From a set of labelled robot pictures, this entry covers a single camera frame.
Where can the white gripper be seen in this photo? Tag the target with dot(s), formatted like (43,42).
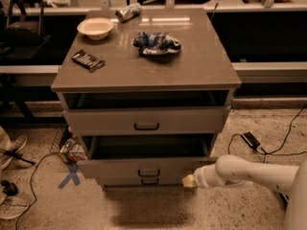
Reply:
(200,178)

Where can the grey drawer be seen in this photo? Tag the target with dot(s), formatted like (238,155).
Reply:
(136,156)
(143,181)
(140,121)

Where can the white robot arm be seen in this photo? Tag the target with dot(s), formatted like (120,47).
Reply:
(231,170)

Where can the grey top drawer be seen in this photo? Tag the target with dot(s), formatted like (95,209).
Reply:
(140,121)

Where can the grey bottom drawer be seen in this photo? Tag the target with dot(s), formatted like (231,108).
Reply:
(143,181)

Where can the grey drawer cabinet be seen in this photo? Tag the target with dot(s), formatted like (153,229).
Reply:
(199,75)

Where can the black power adapter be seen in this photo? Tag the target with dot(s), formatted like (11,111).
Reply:
(250,139)

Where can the blue white chip bag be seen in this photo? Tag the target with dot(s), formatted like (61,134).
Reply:
(156,44)

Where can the black snack bar wrapper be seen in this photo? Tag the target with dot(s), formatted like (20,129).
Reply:
(88,61)

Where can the white bowl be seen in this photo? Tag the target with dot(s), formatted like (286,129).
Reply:
(96,28)

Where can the white sneaker lower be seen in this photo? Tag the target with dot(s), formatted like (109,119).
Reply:
(12,207)

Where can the crushed silver can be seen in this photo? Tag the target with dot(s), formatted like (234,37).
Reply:
(129,12)

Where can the grey sneaker upper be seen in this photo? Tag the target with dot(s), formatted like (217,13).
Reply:
(7,144)

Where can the wire basket with snacks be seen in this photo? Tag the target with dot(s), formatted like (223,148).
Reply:
(68,146)

